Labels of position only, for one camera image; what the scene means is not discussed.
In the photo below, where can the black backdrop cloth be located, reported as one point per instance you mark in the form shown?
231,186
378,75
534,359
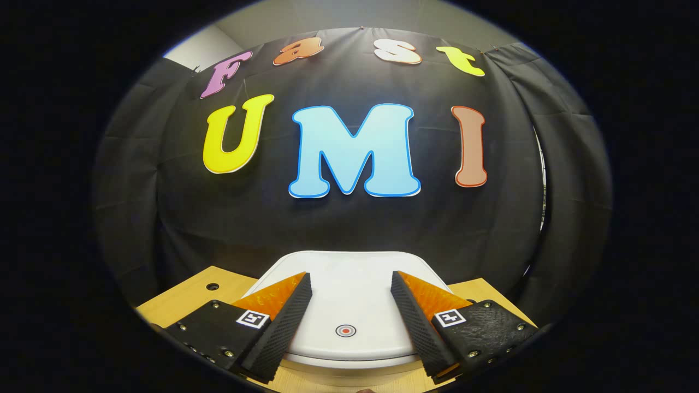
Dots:
262,218

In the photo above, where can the white desktop garbage bin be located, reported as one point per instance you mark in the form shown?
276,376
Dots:
349,300

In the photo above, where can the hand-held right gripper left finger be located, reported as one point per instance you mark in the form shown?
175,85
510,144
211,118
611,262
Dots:
284,333

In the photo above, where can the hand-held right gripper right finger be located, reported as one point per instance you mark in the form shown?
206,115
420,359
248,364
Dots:
420,333

